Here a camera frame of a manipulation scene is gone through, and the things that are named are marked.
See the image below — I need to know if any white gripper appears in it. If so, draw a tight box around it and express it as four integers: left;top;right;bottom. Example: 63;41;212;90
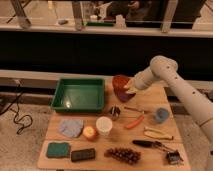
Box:
124;79;138;94

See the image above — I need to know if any orange bowl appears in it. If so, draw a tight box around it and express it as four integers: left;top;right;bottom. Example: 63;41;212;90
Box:
112;75;130;91

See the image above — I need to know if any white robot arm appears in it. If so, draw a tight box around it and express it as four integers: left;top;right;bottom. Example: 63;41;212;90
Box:
124;55;213;171

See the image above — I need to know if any purple bowl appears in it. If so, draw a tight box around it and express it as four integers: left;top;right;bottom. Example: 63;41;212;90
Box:
115;90;134;103

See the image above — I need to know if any thin metal spoon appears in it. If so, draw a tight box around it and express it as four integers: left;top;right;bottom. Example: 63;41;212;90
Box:
124;106;145;114

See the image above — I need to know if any small metal cup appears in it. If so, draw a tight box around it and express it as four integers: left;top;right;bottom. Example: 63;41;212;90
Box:
109;106;120;120

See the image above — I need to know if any blue small cup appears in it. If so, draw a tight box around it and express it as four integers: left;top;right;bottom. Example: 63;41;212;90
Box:
155;108;169;124

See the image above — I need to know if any orange carrot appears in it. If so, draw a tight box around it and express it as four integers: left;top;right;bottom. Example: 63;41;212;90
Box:
124;115;144;129

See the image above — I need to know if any white round lid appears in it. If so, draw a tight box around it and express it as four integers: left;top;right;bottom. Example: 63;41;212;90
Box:
96;117;113;135

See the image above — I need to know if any yellow banana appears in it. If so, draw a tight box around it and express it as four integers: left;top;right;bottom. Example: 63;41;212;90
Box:
144;126;174;140

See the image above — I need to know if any green plastic tray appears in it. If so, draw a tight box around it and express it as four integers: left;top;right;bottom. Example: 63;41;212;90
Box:
51;78;105;113

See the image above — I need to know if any red yellow apple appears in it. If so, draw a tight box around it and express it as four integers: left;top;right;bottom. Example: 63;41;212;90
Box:
83;126;97;141

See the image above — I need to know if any bunch of dark grapes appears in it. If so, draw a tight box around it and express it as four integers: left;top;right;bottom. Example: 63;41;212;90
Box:
104;148;141;165

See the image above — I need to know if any blue cloth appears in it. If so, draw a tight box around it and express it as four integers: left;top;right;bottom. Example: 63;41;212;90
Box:
58;119;84;138

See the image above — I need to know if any black binder clip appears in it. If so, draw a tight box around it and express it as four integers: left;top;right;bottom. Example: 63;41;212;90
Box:
166;151;181;165

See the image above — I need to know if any black rectangular block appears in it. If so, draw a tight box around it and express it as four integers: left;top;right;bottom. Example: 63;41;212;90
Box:
71;148;96;162

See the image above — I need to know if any green sponge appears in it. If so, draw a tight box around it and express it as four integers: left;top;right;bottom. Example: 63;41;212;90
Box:
46;142;70;158

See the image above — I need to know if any black handled knife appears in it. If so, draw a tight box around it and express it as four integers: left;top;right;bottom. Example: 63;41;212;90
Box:
132;140;175;152

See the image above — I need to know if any black floor cable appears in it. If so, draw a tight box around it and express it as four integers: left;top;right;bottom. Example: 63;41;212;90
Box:
0;79;34;136

